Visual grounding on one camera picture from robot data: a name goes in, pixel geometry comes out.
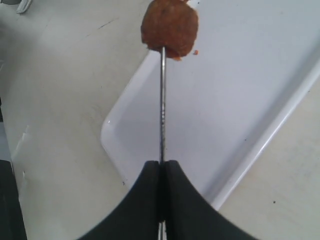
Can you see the white plastic tray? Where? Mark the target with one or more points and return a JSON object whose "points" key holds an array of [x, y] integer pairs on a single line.
{"points": [[256, 61]]}

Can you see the red meatball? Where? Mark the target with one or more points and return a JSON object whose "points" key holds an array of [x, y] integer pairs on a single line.
{"points": [[170, 24]]}

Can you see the thin metal skewer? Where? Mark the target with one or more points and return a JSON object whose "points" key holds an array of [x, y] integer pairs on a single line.
{"points": [[162, 148]]}

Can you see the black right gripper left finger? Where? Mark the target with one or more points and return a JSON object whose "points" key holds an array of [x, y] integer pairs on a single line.
{"points": [[136, 216]]}

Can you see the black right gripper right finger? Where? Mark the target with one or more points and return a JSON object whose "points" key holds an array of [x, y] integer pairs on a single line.
{"points": [[188, 216]]}

